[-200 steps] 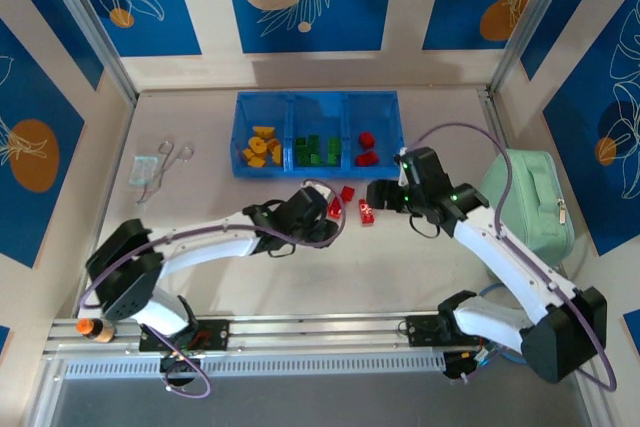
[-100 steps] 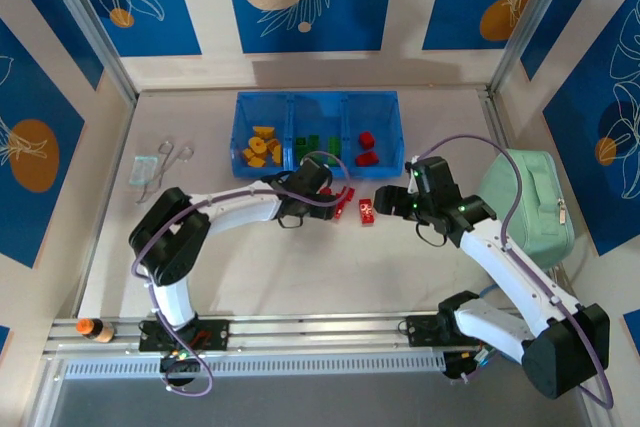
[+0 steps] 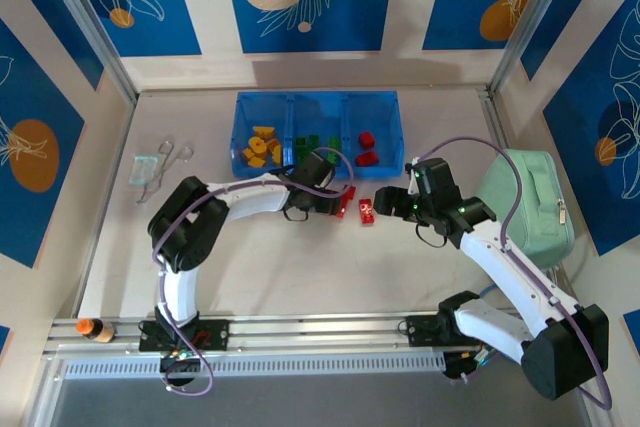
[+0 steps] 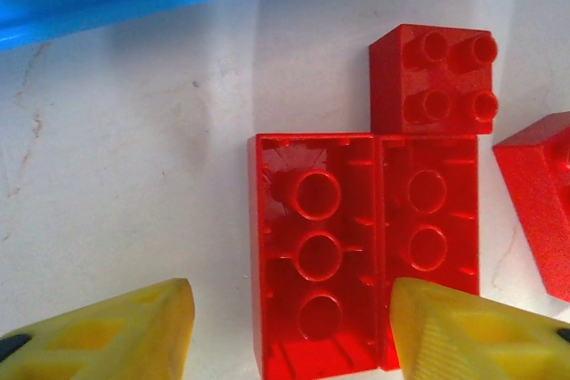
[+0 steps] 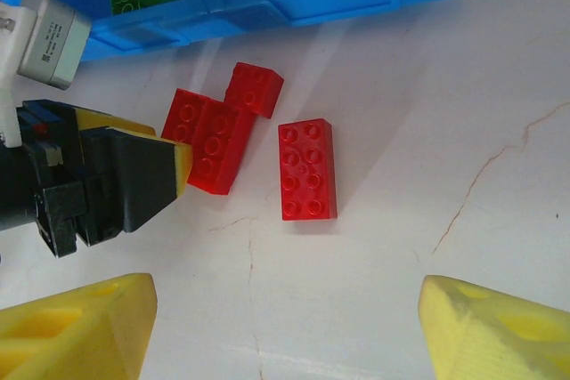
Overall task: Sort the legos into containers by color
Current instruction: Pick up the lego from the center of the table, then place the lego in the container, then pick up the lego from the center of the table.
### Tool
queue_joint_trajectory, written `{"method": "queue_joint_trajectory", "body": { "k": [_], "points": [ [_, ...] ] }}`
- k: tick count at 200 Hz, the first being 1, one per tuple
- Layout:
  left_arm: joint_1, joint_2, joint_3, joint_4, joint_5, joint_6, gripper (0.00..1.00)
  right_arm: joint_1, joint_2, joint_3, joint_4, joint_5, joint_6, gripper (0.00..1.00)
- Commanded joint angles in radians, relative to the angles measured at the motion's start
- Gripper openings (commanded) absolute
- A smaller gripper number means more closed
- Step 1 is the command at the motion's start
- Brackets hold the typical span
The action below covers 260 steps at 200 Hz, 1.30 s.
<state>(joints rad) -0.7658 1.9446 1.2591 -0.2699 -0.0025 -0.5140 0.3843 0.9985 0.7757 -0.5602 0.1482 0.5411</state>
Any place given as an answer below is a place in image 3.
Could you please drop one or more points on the green printed lego brick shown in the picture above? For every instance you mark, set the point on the green printed lego brick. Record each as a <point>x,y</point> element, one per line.
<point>301,141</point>

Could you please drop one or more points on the small clear plastic packet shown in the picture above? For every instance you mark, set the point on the small clear plastic packet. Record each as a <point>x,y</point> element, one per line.
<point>144,169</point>

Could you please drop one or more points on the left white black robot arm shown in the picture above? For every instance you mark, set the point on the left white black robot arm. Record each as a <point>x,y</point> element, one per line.
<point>250,199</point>

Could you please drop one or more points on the blue plastic bin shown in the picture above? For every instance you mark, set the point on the blue plastic bin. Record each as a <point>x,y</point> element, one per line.
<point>320,112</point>
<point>375,112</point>
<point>260,109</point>

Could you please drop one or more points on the metal surgical forceps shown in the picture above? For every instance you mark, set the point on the metal surgical forceps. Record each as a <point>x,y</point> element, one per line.
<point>161,172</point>

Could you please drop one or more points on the yellow round lego gear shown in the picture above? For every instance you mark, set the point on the yellow round lego gear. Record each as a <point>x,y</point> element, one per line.
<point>257,144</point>

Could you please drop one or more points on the mint green zipper pouch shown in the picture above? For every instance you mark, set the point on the mint green zipper pouch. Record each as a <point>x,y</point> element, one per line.
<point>535,217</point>

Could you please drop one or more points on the small bottle orange cap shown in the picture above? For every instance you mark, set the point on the small bottle orange cap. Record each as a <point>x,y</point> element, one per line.
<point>95,330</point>

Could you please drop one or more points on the red printed lego brick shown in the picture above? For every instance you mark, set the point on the red printed lego brick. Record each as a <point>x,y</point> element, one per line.
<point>366,211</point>

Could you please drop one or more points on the long green lego brick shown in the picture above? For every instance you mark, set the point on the long green lego brick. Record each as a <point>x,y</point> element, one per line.
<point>334,142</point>

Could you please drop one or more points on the aluminium frame post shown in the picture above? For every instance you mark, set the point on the aluminium frame post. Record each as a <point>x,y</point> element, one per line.
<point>532,22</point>
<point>94,27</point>

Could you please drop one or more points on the black controller box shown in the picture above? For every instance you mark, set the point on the black controller box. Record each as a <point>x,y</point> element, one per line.
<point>455,367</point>

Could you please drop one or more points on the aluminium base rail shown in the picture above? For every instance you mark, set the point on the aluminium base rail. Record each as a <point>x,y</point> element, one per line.
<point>325,332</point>

